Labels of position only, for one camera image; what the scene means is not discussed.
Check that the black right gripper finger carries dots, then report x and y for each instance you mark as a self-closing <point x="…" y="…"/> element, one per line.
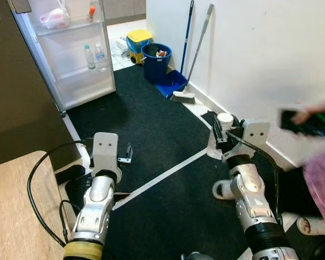
<point x="216" y="130"/>

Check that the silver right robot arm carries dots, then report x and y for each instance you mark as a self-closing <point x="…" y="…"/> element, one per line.
<point x="252" y="195"/>

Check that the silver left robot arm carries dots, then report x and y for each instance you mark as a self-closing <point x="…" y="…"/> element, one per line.
<point x="95" y="211"/>

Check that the dark fridge body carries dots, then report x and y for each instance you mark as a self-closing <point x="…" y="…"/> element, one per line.
<point x="16" y="97"/>

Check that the white open fridge door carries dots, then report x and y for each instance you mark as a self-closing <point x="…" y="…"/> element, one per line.
<point x="78" y="59"/>

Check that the person in pink shirt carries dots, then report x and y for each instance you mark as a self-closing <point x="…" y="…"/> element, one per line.
<point x="322" y="179"/>

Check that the light wooden table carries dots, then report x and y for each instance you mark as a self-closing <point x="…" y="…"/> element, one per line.
<point x="16" y="216"/>

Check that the black phone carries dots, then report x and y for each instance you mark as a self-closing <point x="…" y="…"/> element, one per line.
<point x="309" y="124"/>

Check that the blue plastic bucket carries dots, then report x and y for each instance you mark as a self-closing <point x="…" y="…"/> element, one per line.
<point x="156" y="67"/>

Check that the green capped clear bottle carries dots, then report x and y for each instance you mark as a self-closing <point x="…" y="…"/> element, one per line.
<point x="90" y="58"/>

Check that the yellow lidded blue box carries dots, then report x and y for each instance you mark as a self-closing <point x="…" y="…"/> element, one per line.
<point x="138" y="40"/>

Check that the clear plastic water bottle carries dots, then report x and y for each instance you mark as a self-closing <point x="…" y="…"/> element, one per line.
<point x="101" y="59"/>

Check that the white plastic bag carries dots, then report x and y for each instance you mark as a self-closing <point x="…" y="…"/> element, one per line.
<point x="55" y="19"/>

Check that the light grey right wrist camera mount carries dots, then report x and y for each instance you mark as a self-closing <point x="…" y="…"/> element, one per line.
<point x="256" y="135"/>

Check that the small grey metal bracket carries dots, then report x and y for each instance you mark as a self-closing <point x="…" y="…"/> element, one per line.
<point x="125" y="154"/>

